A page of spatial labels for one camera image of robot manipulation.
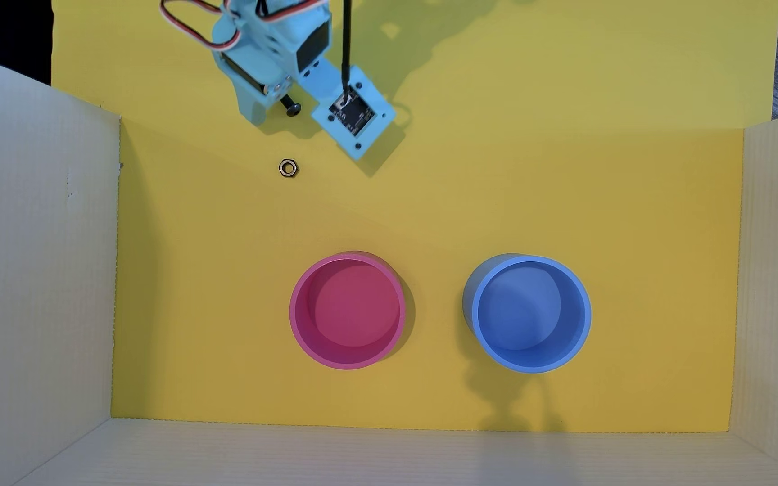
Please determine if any yellow paper mat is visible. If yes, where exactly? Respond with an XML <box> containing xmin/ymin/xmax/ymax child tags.
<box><xmin>51</xmin><ymin>0</ymin><xmax>778</xmax><ymax>433</ymax></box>

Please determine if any blue round cup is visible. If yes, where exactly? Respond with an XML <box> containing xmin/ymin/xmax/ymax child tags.
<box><xmin>462</xmin><ymin>254</ymin><xmax>593</xmax><ymax>375</ymax></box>

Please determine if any black camera cable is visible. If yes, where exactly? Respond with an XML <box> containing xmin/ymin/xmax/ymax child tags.
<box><xmin>339</xmin><ymin>0</ymin><xmax>355</xmax><ymax>104</ymax></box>

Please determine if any beige cardboard box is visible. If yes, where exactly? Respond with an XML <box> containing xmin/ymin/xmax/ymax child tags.
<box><xmin>0</xmin><ymin>47</ymin><xmax>778</xmax><ymax>486</ymax></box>

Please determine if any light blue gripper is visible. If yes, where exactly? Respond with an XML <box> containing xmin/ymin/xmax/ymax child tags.
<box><xmin>211</xmin><ymin>0</ymin><xmax>333</xmax><ymax>127</ymax></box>

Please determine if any red white black servo cable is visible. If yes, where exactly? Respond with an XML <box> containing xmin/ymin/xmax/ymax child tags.
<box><xmin>158</xmin><ymin>0</ymin><xmax>243</xmax><ymax>53</ymax></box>

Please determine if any pink round cup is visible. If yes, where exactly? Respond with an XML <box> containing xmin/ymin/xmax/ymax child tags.
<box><xmin>288</xmin><ymin>251</ymin><xmax>409</xmax><ymax>371</ymax></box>

